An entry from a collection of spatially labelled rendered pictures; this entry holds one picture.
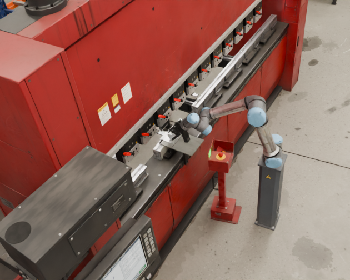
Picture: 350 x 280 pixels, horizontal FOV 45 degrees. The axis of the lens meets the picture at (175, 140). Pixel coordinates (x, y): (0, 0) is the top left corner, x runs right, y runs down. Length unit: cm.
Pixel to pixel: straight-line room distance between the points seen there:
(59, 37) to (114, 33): 41
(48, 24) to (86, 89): 43
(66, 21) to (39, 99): 45
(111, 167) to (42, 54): 52
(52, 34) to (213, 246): 237
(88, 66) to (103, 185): 78
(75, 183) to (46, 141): 26
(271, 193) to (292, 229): 52
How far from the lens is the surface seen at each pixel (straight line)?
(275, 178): 328
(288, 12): 469
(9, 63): 177
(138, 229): 189
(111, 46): 231
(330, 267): 369
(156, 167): 311
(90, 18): 213
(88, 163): 172
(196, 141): 308
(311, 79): 542
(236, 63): 393
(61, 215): 158
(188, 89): 317
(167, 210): 328
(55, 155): 188
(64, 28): 201
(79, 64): 215
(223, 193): 363
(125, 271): 197
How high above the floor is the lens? 313
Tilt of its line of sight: 43 degrees down
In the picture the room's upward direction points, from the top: 8 degrees counter-clockwise
